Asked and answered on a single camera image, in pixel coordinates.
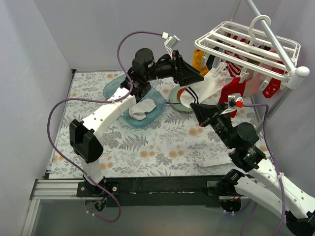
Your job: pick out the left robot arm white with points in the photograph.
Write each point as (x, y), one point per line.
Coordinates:
(84, 135)

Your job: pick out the plain white sock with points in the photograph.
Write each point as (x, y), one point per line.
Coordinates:
(138, 111)

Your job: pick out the metal drying stand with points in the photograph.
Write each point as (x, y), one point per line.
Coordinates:
(288, 49)

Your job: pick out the light green plate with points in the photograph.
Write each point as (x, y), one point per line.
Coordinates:
(173, 98)

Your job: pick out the white clip hanger rack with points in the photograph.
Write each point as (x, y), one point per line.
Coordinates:
(244, 46)

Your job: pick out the pink sock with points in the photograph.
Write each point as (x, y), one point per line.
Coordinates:
(252, 85)

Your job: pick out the teal plastic basin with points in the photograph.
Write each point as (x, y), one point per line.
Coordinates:
(160, 102)

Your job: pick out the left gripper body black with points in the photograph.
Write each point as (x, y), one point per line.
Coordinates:
(176, 68)

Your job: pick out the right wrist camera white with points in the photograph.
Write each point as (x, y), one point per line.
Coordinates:
(234, 102)

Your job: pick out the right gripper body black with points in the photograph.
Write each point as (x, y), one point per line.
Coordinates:
(209, 117)

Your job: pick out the yellow sock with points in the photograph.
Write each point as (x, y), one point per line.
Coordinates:
(197, 60)

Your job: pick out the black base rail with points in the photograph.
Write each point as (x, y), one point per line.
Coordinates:
(163, 191)

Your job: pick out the red snowflake sock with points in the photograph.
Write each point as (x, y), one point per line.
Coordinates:
(273, 86)

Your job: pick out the orange saucer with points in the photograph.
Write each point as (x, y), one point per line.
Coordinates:
(179, 93)

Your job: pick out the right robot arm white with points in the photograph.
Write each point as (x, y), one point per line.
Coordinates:
(257, 176)

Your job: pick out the floral tablecloth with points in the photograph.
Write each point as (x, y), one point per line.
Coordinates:
(171, 145)

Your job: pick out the red sock white pattern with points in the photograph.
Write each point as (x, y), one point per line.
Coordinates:
(233, 87)

